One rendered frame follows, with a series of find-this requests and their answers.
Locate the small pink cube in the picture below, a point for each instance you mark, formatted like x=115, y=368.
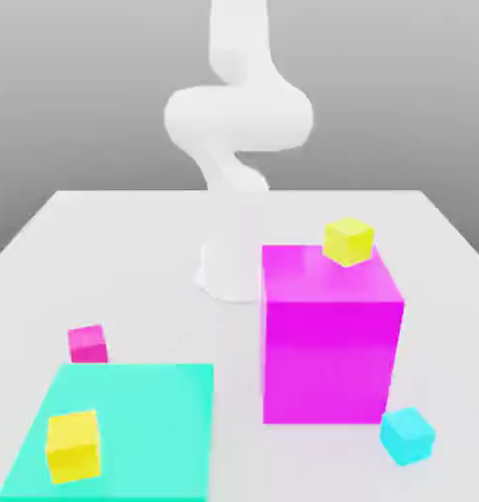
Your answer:
x=87, y=344

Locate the small yellow cube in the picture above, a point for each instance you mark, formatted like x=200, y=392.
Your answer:
x=72, y=447
x=348, y=241

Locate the large turquoise box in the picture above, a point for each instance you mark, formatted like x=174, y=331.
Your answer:
x=145, y=431

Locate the large magenta box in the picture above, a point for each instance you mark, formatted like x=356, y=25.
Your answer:
x=329, y=353

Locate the small cyan cube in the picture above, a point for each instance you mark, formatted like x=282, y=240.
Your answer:
x=407, y=435

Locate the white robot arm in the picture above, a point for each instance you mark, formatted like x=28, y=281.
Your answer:
x=239, y=117

